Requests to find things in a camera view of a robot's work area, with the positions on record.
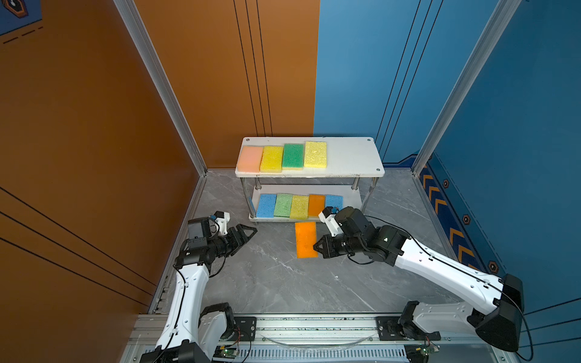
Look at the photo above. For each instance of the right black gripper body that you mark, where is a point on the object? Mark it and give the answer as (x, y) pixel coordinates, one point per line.
(339, 245)

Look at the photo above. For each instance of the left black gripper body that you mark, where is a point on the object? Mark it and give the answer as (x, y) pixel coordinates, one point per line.
(228, 244)

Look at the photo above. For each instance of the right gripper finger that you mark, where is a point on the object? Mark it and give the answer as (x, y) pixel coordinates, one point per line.
(322, 253)
(323, 241)

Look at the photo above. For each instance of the orange sponge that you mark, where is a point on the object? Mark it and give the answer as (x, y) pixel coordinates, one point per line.
(306, 237)
(316, 205)

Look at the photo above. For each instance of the blue sponge row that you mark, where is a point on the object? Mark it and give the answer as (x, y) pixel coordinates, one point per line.
(334, 201)
(266, 206)

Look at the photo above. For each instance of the pale yellow sponge row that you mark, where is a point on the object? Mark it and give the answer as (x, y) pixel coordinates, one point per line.
(299, 207)

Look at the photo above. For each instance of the light green sponge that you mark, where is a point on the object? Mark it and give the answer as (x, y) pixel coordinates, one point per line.
(283, 205)

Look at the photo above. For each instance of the pink sponge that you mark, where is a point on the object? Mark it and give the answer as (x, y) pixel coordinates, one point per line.
(249, 159)

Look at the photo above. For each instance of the bright yellow sponge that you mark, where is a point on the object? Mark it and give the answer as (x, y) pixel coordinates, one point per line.
(272, 159)

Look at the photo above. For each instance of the dark green sponge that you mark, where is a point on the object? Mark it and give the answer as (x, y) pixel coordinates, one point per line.
(293, 157)

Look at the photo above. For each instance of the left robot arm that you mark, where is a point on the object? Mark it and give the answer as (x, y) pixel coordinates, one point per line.
(192, 333)

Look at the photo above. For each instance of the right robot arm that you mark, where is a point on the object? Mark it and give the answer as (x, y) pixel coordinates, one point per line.
(490, 307)

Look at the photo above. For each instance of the white two-tier shelf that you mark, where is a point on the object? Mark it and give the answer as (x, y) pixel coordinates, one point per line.
(353, 170)

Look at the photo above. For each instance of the green circuit board left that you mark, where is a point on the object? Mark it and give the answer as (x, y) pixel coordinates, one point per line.
(226, 352)

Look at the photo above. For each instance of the circuit board right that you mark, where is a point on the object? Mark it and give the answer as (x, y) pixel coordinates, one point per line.
(420, 353)

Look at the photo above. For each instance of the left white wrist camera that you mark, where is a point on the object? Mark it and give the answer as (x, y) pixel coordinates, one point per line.
(220, 220)

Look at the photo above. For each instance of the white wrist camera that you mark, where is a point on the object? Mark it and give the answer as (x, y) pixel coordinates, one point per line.
(220, 220)
(327, 216)

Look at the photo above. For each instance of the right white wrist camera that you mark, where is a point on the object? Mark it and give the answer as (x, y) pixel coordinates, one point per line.
(327, 216)

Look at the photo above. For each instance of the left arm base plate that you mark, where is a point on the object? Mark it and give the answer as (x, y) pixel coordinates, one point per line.
(243, 330)

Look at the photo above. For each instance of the aluminium front rail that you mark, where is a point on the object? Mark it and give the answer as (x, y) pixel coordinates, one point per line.
(349, 337)

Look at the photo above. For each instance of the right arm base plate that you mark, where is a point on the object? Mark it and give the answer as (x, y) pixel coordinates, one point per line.
(389, 329)

